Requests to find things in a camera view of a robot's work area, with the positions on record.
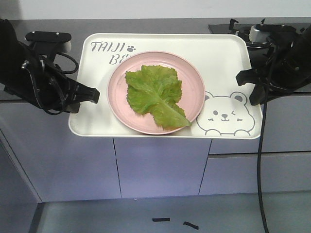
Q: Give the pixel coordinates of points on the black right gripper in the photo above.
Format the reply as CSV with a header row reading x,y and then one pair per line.
x,y
287,69

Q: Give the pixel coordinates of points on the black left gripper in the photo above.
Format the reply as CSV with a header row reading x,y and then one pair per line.
x,y
36,79

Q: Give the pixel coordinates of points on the white bear print tray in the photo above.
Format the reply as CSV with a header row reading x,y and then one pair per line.
x,y
207,65

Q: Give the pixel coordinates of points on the pink round plate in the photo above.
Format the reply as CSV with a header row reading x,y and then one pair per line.
x,y
193,91

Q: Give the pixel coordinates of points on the green lettuce leaf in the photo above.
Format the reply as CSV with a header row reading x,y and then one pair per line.
x,y
156,90

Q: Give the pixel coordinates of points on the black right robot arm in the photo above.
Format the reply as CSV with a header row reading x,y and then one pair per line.
x,y
288,64

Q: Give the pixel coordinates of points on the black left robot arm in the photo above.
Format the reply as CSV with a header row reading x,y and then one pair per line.
x,y
66,63

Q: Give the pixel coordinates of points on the black gas stove top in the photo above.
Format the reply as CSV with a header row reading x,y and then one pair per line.
x,y
243,30

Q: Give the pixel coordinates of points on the grey lower cabinet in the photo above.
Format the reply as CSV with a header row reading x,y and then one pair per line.
x,y
60,166

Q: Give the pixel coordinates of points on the black floor tape strip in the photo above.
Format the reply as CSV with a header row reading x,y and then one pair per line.
x,y
164,219
191,225

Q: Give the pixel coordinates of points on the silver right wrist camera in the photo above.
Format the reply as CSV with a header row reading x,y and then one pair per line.
x,y
259,32

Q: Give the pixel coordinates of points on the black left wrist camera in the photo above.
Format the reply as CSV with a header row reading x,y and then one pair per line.
x,y
49,42

